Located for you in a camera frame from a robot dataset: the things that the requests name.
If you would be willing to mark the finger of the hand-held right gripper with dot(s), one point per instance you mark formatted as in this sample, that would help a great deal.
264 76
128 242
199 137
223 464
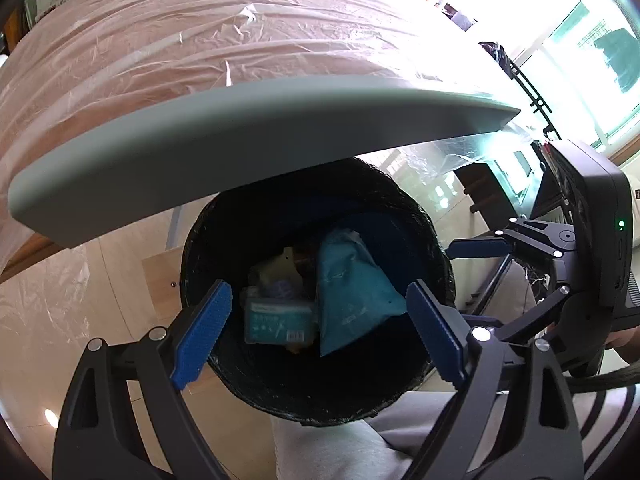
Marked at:
535 315
475 250

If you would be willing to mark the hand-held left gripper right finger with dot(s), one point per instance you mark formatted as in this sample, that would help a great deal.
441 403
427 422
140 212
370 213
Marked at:
440 330

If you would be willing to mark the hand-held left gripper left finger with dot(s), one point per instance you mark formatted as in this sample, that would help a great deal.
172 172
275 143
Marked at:
205 330

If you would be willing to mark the white wet wipes pack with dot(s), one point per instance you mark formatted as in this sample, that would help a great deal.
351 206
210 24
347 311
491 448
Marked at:
280 317

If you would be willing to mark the beige paper towel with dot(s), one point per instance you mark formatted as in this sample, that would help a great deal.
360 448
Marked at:
277 267

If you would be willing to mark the black trash bin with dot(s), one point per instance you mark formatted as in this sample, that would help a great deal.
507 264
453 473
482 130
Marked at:
280 390

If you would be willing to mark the blue plastic bag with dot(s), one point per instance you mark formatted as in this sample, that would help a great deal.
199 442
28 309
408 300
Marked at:
350 295

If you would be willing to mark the person's right hand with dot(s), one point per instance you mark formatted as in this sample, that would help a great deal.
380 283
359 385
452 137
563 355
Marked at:
625 340

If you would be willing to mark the dark braided strand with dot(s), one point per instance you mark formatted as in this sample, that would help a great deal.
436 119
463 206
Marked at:
605 380

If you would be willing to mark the person's striped shirt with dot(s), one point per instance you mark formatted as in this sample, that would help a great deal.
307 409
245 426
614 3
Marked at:
610 435

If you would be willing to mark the person's light trousers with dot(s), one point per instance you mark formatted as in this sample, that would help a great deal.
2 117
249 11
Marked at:
330 450

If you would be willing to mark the dark hanging garment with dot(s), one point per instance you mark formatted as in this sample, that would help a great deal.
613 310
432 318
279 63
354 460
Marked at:
620 57

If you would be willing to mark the grey-edged table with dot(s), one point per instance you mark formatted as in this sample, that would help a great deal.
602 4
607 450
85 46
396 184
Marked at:
250 130

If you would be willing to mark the clear plastic table cover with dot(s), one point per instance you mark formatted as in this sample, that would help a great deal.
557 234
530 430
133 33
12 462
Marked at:
200 35

